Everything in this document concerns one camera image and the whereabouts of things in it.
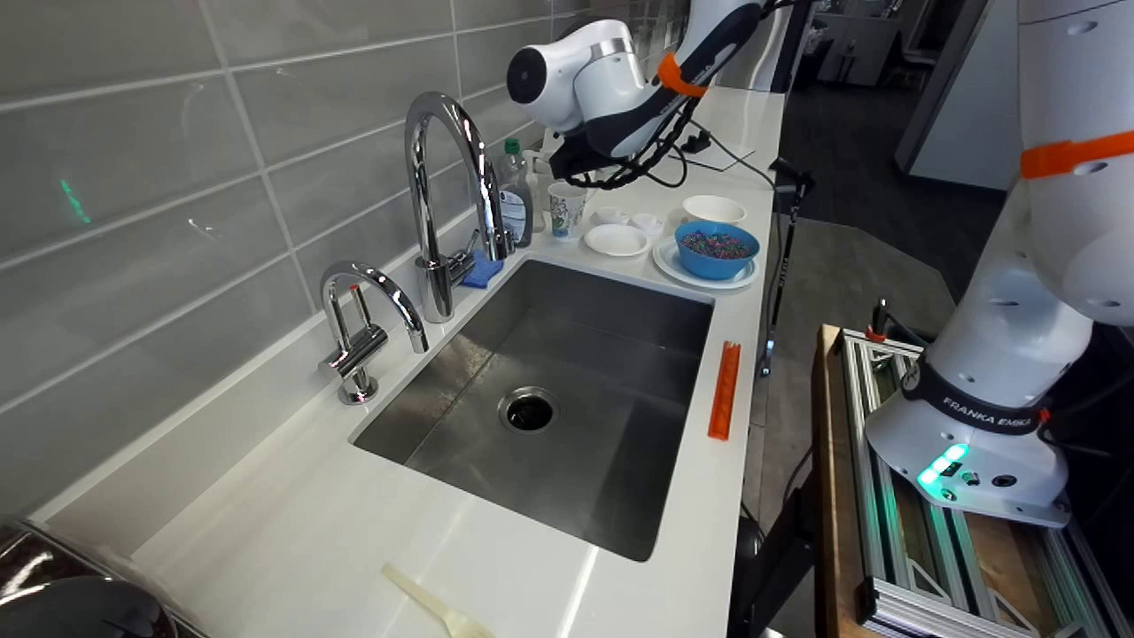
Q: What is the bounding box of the tall chrome faucet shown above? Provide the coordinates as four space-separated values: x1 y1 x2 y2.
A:
400 90 515 326

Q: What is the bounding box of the black tripod stand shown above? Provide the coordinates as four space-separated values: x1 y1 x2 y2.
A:
756 155 821 383

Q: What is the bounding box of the green-capped dish soap bottle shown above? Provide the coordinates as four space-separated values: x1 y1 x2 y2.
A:
496 136 540 250

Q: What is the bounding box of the aluminium profile frame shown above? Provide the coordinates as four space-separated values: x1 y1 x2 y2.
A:
839 326 1134 638

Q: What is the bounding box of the blue sponge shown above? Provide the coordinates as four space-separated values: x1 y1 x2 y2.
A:
456 254 506 295

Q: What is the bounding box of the black sink drain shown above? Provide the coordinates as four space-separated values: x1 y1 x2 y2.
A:
499 383 561 437

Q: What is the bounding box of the thin black power cable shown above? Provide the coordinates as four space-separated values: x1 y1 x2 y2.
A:
696 118 775 189

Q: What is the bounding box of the wooden table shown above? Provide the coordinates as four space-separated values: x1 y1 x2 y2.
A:
813 323 878 638

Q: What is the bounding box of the black power plug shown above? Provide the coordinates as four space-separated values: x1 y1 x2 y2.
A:
678 123 721 158

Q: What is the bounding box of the small white plate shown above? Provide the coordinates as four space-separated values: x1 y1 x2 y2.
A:
580 220 654 263

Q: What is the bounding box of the large white plate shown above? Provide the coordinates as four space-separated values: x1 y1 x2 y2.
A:
649 234 762 295

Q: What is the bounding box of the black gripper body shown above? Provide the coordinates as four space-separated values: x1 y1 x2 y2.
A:
548 119 630 183

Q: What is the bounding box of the clear pump bottle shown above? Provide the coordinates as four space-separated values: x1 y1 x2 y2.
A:
520 145 556 234

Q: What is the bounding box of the blue bowl of beads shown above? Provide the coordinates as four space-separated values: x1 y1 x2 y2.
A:
671 216 765 285

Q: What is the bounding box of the white cabinet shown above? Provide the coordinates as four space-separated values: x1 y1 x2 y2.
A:
895 0 1026 196

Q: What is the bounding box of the cream plastic utensil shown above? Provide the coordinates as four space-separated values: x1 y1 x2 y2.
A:
381 561 492 638

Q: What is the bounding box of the stainless steel sink basin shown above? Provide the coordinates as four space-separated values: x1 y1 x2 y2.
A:
346 254 721 568

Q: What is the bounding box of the patterned paper cup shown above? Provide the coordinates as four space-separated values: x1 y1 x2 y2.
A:
545 178 592 241

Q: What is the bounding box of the black glossy appliance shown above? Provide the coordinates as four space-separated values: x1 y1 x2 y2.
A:
0 521 198 638

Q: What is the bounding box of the white bowl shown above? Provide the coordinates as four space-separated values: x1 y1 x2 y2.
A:
681 191 753 230

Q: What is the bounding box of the small chrome faucet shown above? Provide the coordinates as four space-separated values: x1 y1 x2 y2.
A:
316 260 437 408

